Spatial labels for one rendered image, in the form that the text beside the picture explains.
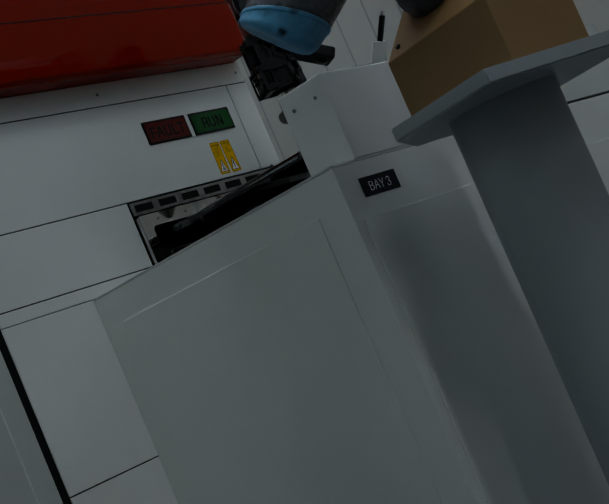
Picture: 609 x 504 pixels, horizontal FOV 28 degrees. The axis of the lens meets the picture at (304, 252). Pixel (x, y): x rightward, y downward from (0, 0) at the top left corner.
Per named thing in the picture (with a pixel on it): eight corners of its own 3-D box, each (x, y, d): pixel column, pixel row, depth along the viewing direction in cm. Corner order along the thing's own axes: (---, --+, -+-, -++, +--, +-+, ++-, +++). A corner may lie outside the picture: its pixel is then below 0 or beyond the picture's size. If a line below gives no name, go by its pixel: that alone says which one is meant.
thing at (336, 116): (312, 182, 186) (276, 99, 187) (498, 130, 227) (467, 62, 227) (354, 158, 179) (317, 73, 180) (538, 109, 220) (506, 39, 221)
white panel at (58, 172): (-7, 334, 204) (-96, 117, 206) (302, 233, 264) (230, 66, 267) (2, 328, 202) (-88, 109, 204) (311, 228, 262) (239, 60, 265)
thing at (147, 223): (152, 265, 229) (133, 219, 230) (300, 219, 262) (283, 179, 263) (158, 262, 228) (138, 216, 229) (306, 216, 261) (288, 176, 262)
